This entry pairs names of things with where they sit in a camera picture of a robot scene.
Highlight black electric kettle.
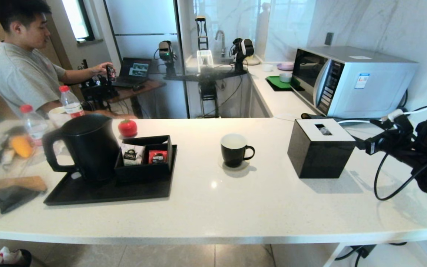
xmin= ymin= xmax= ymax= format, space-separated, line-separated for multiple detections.
xmin=42 ymin=114 xmax=120 ymax=182

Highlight white paper cup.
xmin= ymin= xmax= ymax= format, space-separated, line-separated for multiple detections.
xmin=47 ymin=107 xmax=70 ymax=128

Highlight white tea bag packet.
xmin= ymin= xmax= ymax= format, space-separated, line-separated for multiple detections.
xmin=120 ymin=144 xmax=146 ymax=166

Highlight black tissue box white top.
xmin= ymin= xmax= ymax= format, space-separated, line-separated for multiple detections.
xmin=287 ymin=119 xmax=357 ymax=179

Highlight silver microwave oven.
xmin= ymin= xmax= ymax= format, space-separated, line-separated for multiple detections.
xmin=290 ymin=46 xmax=418 ymax=120

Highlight green tray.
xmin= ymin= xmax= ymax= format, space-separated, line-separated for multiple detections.
xmin=265 ymin=76 xmax=303 ymax=92

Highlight white base cabinet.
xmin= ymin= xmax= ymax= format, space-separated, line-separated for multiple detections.
xmin=249 ymin=74 xmax=273 ymax=118

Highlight black mug white inside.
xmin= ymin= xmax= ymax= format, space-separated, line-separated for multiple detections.
xmin=220 ymin=133 xmax=255 ymax=168

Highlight round clear coaster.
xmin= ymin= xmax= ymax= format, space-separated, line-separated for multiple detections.
xmin=218 ymin=156 xmax=250 ymax=172

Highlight chrome kitchen faucet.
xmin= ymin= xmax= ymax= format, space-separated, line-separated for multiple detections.
xmin=215 ymin=30 xmax=226 ymax=58

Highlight red coffee sachet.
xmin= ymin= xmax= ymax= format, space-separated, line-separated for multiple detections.
xmin=148 ymin=150 xmax=168 ymax=165

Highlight brown wooden desk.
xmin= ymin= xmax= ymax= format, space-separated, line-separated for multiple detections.
xmin=102 ymin=80 xmax=166 ymax=119

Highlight black compartment sachet box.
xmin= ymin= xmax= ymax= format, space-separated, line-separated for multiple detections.
xmin=115 ymin=135 xmax=173 ymax=183

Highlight red tomato shaped ornament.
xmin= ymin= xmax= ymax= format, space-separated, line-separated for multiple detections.
xmin=117 ymin=119 xmax=138 ymax=138

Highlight black laptop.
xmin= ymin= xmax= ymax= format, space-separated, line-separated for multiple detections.
xmin=113 ymin=57 xmax=152 ymax=88

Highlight black serving tray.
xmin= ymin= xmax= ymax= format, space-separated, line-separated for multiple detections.
xmin=43 ymin=145 xmax=178 ymax=206

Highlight clear water bottle red cap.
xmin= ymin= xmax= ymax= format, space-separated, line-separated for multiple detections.
xmin=19 ymin=104 xmax=50 ymax=147
xmin=59 ymin=85 xmax=85 ymax=118

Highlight black framed window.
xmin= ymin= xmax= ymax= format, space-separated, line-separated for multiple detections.
xmin=61 ymin=0 xmax=95 ymax=44

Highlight brown cork pad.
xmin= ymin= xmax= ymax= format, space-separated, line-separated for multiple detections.
xmin=0 ymin=176 xmax=48 ymax=193

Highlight orange yellow item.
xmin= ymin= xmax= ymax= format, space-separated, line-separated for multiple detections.
xmin=10 ymin=136 xmax=34 ymax=159

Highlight man in grey t-shirt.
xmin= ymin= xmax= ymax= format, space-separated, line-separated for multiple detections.
xmin=0 ymin=0 xmax=114 ymax=117

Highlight black waste bin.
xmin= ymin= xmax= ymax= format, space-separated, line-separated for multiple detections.
xmin=0 ymin=249 xmax=32 ymax=267

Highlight black cloth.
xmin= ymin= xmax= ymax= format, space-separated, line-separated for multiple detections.
xmin=0 ymin=185 xmax=43 ymax=217

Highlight white crumpled paper waste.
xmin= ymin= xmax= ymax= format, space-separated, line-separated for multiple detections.
xmin=0 ymin=247 xmax=23 ymax=267

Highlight white power cable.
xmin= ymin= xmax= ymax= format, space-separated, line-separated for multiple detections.
xmin=337 ymin=80 xmax=427 ymax=125

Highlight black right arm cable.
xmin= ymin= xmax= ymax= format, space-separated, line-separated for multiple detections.
xmin=374 ymin=148 xmax=427 ymax=201

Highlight black plug and cables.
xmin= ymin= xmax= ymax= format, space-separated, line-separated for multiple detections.
xmin=334 ymin=242 xmax=408 ymax=267

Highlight white wire rack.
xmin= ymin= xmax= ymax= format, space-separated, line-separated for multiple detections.
xmin=196 ymin=50 xmax=214 ymax=73

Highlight black clamp frame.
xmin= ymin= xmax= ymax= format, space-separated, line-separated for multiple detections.
xmin=195 ymin=16 xmax=209 ymax=51

